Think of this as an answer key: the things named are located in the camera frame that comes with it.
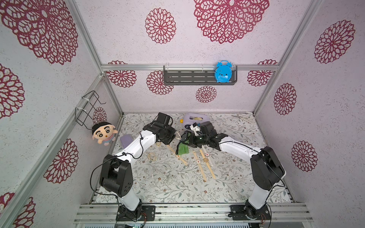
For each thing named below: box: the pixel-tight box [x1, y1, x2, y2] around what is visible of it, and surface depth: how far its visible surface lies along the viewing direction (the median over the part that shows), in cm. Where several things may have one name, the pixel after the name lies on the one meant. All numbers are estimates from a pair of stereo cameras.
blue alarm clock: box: [214, 60, 233, 83], surface depth 90 cm
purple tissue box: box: [182, 113, 212, 132], surface depth 108 cm
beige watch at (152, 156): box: [147, 152, 158, 162], surface depth 97 cm
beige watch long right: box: [199, 149, 216, 180], surface depth 94 cm
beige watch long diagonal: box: [166, 144, 190, 167], surface depth 96 cm
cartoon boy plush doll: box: [91, 121, 119, 146], surface depth 85 cm
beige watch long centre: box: [192, 150, 207, 182], surface depth 92 cm
